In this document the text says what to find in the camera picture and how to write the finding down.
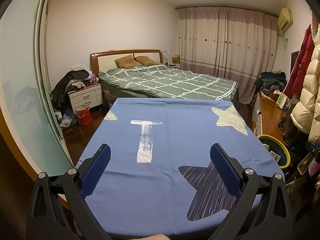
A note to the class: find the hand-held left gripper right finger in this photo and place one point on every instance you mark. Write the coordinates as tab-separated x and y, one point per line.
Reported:
225	170

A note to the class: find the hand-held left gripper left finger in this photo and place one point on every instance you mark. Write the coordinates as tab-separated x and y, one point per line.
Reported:
97	172

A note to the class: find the green white carton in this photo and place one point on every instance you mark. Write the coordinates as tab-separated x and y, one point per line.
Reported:
276	156

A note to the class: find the yellow rimmed blue trash bin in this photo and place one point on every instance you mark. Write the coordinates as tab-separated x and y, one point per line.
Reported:
285	152

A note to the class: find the red bucket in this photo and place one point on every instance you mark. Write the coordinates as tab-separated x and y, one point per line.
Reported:
83	115

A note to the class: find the plastic bags on floor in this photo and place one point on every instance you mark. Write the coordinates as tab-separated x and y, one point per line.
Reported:
65	121

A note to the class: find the blue star tablecloth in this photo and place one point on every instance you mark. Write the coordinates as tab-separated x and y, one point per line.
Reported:
162	192

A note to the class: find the wooden top desk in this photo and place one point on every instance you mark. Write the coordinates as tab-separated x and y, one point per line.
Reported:
271	120

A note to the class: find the white nightstand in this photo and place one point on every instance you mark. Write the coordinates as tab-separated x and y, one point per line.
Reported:
85	97

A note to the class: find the green box on desk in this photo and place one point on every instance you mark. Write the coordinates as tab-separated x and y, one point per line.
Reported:
281	100

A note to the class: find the dark clothes pile on nightstand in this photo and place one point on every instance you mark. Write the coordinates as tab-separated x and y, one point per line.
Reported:
67	82

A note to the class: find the clothes pile on desk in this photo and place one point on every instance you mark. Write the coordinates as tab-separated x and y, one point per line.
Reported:
271	80

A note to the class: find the cream puffer jacket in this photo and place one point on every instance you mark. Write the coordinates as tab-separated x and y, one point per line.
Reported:
305	105

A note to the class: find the green checked bedspread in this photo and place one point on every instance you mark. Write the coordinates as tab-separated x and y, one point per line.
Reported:
170	82

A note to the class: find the frosted glass sliding door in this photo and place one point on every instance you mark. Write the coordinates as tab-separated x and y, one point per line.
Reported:
20	92

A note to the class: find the wooden bed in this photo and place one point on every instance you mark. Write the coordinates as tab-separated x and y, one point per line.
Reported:
107	60

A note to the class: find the brown pillow with face print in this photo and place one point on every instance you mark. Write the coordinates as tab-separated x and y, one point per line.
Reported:
126	61

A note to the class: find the small cardboard box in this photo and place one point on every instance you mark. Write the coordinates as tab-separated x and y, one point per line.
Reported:
176	59

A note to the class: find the pink beige curtain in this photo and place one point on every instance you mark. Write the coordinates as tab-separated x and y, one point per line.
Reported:
220	47

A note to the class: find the plain brown pillow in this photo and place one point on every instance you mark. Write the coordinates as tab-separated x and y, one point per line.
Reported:
147	60

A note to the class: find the red coat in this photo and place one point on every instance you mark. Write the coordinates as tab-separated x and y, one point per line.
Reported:
300	67

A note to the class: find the black monitor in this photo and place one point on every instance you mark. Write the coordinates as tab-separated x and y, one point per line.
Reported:
294	62

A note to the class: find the white table lamp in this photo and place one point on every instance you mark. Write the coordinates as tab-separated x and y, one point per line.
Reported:
166	56

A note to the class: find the beige air conditioner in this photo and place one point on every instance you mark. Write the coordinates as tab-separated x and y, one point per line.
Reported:
285	20

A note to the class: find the white wall switch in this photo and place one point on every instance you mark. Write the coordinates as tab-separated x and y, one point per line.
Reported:
77	68

